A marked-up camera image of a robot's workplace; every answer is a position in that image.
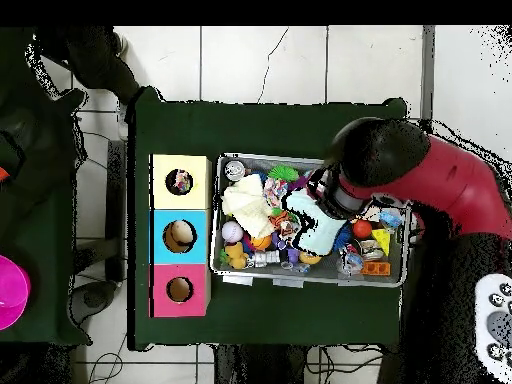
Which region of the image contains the pale yellow cloth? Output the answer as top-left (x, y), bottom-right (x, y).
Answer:
top-left (221, 174), bottom-right (277, 240)

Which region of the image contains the orange bear plush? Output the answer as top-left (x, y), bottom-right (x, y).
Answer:
top-left (223, 243), bottom-right (251, 271)

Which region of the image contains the white ball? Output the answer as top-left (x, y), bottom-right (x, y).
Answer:
top-left (221, 220), bottom-right (245, 244)

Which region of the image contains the pink disc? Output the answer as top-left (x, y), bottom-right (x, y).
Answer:
top-left (0, 255), bottom-right (32, 331)

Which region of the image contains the colourful patterned fabric toy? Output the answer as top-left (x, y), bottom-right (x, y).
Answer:
top-left (263, 177), bottom-right (291, 206)

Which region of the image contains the dark green table cloth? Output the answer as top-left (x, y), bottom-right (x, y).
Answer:
top-left (126, 86), bottom-right (409, 353)

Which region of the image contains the silver drink can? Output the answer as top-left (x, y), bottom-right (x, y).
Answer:
top-left (224, 159), bottom-right (246, 182)

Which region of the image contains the small orange basketball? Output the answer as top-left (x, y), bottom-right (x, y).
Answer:
top-left (251, 231), bottom-right (273, 252)

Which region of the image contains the clear mesh bin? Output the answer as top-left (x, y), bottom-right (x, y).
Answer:
top-left (209, 151), bottom-right (414, 289)

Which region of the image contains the orange toy brick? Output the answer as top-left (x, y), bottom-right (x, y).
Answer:
top-left (359, 260), bottom-right (393, 277)

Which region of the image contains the mint green cloth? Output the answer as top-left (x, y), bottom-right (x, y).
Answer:
top-left (283, 187), bottom-right (350, 257)

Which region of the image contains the dark green side table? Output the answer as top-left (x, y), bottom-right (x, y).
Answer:
top-left (0, 87), bottom-right (89, 347)

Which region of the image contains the person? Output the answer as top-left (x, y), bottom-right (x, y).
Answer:
top-left (0, 26), bottom-right (144, 241)

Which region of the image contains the large green spiky ball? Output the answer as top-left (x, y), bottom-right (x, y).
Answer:
top-left (267, 164), bottom-right (301, 184)

